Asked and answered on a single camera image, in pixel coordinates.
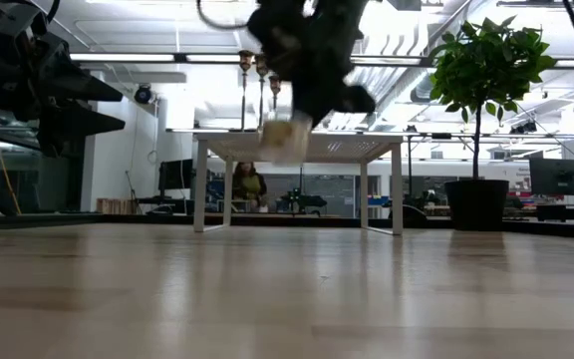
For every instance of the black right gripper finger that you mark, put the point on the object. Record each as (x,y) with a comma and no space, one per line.
(314,107)
(354,100)

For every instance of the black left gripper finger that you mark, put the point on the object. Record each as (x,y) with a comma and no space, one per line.
(83,85)
(83,124)

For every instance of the yellow candle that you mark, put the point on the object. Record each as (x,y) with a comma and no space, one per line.
(279,140)

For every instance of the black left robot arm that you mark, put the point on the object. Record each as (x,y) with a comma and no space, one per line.
(8,20)

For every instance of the yellow stick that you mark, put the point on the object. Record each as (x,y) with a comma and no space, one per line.
(3,159)

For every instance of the wooden slatted crate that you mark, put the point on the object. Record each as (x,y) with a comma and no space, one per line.
(115,206)

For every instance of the background robot with green lights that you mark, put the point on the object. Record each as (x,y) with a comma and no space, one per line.
(299,200)

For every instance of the person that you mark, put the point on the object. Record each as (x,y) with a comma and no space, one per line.
(250,185)

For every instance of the black computer monitor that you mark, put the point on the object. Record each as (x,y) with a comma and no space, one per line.
(175,174)
(556,177)

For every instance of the green leafy potted tree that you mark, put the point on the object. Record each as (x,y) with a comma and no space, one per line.
(486,65)

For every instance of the black round plant pot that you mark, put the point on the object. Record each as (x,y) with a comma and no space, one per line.
(476,204)

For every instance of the black ceiling camera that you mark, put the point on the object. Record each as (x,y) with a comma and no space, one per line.
(143,94)

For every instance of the black aluminium table frame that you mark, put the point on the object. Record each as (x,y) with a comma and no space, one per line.
(317,220)

